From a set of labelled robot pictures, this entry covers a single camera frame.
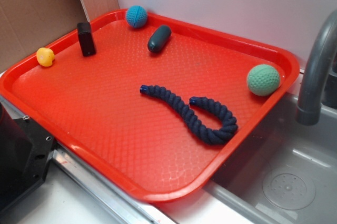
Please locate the black box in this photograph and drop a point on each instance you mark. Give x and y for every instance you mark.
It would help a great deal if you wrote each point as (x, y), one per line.
(85, 39)

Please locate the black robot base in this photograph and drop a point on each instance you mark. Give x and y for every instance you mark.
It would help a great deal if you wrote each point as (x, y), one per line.
(26, 149)

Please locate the red plastic tray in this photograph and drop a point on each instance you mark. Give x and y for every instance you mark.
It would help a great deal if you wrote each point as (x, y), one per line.
(93, 105)

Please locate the dark green capsule toy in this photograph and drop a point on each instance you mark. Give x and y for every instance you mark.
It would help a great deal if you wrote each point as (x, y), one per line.
(159, 39)

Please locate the blue textured ball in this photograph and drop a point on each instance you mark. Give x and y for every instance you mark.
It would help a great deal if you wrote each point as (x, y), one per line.
(136, 16)

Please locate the green textured ball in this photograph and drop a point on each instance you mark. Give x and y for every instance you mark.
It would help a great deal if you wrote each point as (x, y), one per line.
(263, 80)

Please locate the yellow rubber toy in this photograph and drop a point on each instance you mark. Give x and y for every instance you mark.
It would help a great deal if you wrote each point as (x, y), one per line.
(45, 56)

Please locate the grey plastic sink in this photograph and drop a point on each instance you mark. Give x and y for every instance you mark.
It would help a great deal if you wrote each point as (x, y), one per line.
(283, 172)

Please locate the grey faucet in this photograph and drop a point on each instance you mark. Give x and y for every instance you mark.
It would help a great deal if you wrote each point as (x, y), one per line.
(318, 85)

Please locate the brown cardboard panel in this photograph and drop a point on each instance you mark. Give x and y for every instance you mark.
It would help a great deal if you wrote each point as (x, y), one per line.
(27, 25)

